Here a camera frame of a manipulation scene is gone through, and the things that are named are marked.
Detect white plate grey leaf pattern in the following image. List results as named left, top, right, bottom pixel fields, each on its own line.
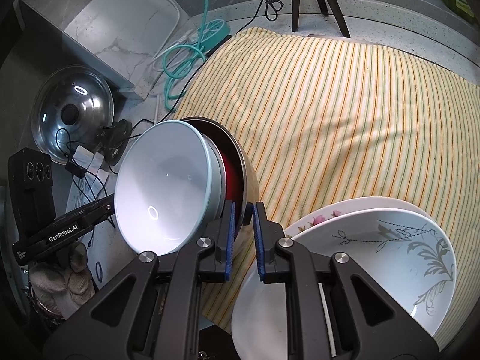
left=231, top=208, right=456, bottom=359

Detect white plate small pink flowers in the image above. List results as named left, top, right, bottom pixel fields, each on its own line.
left=284, top=197, right=431, bottom=237

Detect white plate large pink flowers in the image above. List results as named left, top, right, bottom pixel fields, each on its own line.
left=290, top=201, right=436, bottom=242

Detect white pale-blue ceramic bowl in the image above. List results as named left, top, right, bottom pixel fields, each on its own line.
left=114, top=120, right=226, bottom=255

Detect stainless steel bowl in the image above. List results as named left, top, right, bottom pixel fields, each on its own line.
left=182, top=116, right=260, bottom=233

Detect red steel bowl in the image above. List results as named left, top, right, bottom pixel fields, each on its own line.
left=220, top=151, right=242, bottom=203

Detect beige gloved hand cloth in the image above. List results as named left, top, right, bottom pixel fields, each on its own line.
left=28, top=241, right=95, bottom=320

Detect yellow striped cloth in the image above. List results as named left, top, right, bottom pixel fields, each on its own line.
left=175, top=28, right=479, bottom=348

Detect white cable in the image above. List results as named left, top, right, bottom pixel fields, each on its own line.
left=128, top=0, right=203, bottom=95

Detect teal coiled cable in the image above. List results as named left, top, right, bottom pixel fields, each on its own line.
left=162, top=0, right=211, bottom=112

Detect black cable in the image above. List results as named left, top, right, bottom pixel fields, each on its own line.
left=202, top=0, right=284, bottom=57

